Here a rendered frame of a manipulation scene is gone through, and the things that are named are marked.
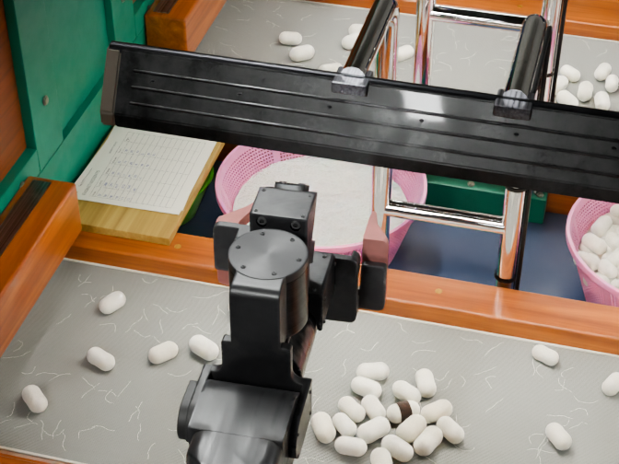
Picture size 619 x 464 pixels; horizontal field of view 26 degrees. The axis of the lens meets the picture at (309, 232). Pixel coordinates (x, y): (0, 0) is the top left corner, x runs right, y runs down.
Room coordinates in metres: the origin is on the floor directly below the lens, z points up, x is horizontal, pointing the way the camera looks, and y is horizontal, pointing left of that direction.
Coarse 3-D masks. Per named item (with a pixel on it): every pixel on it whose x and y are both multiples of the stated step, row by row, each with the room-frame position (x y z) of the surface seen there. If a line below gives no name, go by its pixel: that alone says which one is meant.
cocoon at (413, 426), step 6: (414, 414) 0.96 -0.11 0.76; (408, 420) 0.95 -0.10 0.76; (414, 420) 0.95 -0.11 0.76; (420, 420) 0.95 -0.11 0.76; (402, 426) 0.94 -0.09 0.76; (408, 426) 0.94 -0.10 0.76; (414, 426) 0.94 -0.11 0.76; (420, 426) 0.95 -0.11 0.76; (396, 432) 0.94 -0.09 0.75; (402, 432) 0.94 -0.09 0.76; (408, 432) 0.94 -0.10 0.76; (414, 432) 0.94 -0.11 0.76; (420, 432) 0.94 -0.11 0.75; (402, 438) 0.93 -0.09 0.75; (408, 438) 0.93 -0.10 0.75; (414, 438) 0.93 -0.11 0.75
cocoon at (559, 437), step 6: (546, 426) 0.95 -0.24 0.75; (552, 426) 0.94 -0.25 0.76; (558, 426) 0.94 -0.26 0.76; (546, 432) 0.94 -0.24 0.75; (552, 432) 0.94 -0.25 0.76; (558, 432) 0.94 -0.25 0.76; (564, 432) 0.94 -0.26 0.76; (552, 438) 0.93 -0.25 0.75; (558, 438) 0.93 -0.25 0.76; (564, 438) 0.93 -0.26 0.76; (570, 438) 0.93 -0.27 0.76; (558, 444) 0.93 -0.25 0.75; (564, 444) 0.92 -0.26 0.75; (570, 444) 0.93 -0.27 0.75
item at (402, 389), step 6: (396, 384) 1.01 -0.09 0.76; (402, 384) 1.00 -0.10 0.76; (408, 384) 1.01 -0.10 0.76; (396, 390) 1.00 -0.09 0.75; (402, 390) 1.00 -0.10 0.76; (408, 390) 1.00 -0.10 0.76; (414, 390) 0.99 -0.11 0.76; (396, 396) 1.00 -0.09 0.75; (402, 396) 0.99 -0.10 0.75; (408, 396) 0.99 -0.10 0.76; (414, 396) 0.99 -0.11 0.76; (420, 396) 0.99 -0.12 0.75
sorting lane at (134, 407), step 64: (64, 320) 1.12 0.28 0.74; (128, 320) 1.12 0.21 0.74; (192, 320) 1.12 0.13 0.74; (384, 320) 1.12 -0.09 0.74; (0, 384) 1.02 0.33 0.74; (64, 384) 1.02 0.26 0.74; (128, 384) 1.02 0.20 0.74; (320, 384) 1.02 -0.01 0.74; (384, 384) 1.02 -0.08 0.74; (448, 384) 1.02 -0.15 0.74; (512, 384) 1.02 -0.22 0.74; (576, 384) 1.02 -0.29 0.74; (0, 448) 0.93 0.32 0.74; (64, 448) 0.93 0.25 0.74; (128, 448) 0.93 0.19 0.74; (320, 448) 0.93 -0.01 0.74; (448, 448) 0.93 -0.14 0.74; (512, 448) 0.93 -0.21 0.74; (576, 448) 0.93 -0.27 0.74
